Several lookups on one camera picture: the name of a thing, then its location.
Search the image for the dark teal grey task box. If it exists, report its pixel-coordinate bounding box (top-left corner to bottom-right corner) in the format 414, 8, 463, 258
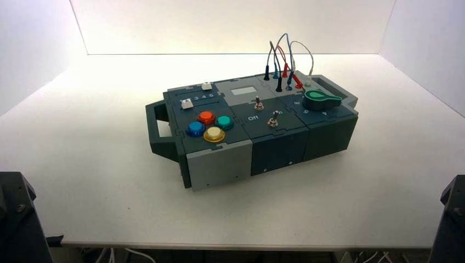
145, 74, 360, 192

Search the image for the green round push button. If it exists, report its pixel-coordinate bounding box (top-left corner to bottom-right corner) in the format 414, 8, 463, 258
216, 115, 235, 132

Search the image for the yellow round push button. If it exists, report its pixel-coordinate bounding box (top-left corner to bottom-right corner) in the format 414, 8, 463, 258
203, 126, 226, 144

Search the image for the red round push button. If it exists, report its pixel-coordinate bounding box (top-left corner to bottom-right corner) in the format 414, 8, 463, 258
197, 111, 218, 126

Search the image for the blue round push button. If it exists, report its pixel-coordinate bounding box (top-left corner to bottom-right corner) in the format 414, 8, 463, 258
185, 121, 207, 138

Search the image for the small grey display window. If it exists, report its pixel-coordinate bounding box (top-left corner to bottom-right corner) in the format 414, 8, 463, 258
231, 87, 257, 97

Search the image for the green rotary knob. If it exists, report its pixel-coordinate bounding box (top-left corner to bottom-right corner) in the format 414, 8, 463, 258
303, 89, 343, 112

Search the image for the black jumper cable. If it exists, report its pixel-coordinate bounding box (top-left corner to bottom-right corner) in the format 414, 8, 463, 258
263, 41, 283, 93

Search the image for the blue jumper cable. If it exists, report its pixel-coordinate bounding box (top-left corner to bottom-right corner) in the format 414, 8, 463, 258
273, 33, 296, 92

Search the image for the red jumper cable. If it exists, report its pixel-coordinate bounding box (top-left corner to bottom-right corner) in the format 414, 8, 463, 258
275, 45, 304, 90

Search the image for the white jumper cable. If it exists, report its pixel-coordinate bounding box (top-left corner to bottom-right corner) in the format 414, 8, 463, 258
289, 40, 315, 88

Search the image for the white cable under table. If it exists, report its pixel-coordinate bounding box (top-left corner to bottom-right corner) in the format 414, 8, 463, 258
124, 248, 157, 263
94, 248, 116, 263
358, 251, 391, 263

